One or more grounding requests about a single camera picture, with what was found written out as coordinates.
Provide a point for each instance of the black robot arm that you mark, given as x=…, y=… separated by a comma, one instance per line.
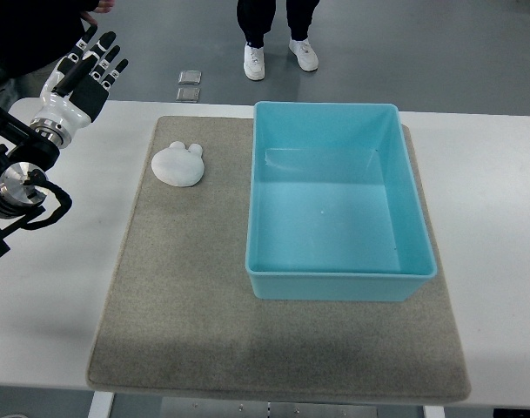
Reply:
x=27, y=197

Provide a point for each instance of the upper floor outlet plate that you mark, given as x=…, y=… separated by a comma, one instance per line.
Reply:
x=190, y=77

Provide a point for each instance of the blue plastic box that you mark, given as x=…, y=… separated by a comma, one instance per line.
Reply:
x=335, y=211

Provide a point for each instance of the lower floor outlet plate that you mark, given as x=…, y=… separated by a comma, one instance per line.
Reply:
x=188, y=94

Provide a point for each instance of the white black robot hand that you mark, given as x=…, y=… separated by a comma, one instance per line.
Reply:
x=77, y=89

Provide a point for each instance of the left white sneaker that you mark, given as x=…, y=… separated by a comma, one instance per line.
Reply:
x=254, y=63

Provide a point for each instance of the white sneaker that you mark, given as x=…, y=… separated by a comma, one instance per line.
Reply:
x=306, y=56
x=254, y=63

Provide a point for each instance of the person in black top left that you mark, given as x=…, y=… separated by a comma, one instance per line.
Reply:
x=34, y=34

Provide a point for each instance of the white bunny toy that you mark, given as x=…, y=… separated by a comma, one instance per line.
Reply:
x=179, y=165

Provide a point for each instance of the floor outlet plate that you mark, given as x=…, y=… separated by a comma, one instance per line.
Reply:
x=188, y=94
x=190, y=77

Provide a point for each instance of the metal table frame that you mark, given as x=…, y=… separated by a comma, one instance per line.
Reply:
x=102, y=404

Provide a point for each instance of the person legs black trousers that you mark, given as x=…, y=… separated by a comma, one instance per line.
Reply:
x=255, y=18

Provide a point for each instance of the beige felt mat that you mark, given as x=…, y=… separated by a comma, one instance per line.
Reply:
x=181, y=318

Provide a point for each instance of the right white sneaker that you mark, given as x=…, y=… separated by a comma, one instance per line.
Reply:
x=306, y=56

